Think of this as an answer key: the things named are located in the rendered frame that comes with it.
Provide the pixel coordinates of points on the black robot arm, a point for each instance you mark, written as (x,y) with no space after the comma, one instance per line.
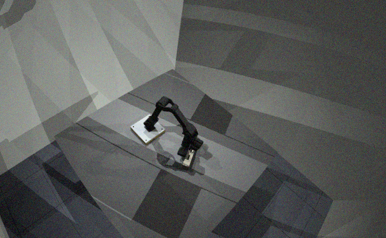
(189,129)

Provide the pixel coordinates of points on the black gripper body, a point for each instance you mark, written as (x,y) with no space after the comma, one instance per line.
(182,152)

